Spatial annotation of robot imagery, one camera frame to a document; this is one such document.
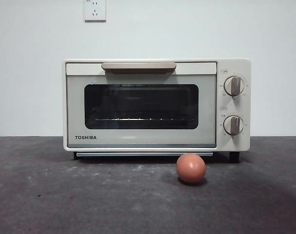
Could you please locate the oven door with brown handle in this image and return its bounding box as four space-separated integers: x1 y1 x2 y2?
65 62 217 149

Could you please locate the brown egg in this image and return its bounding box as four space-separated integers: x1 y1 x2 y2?
176 153 207 184

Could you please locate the silver crumb tray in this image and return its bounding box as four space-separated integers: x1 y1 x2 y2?
76 152 214 157

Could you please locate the small cream oven knob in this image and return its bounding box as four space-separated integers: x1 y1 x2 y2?
223 115 245 136

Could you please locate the large cream oven knob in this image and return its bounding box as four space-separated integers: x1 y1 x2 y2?
223 76 245 97

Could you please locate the cream toaster oven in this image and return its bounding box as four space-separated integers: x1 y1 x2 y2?
62 58 252 163

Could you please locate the metal wire oven rack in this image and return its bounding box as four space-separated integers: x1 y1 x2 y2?
94 117 196 122

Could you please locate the white wall socket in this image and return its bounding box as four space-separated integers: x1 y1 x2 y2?
83 0 107 23

